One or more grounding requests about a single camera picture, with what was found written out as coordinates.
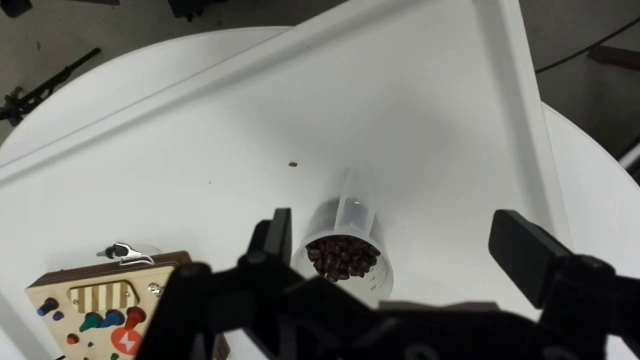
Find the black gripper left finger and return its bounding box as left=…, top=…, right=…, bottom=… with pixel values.
left=246, top=208, right=291, bottom=264

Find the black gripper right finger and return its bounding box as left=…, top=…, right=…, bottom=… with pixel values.
left=488, top=210, right=571, bottom=308

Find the wooden switch busy board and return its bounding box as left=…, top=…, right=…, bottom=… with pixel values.
left=25, top=241, right=232, bottom=360

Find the clear plastic measuring jar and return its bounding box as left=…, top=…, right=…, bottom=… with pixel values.
left=291, top=163, right=393, bottom=306

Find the white plastic tray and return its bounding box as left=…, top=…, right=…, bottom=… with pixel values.
left=0, top=0, right=562, bottom=360

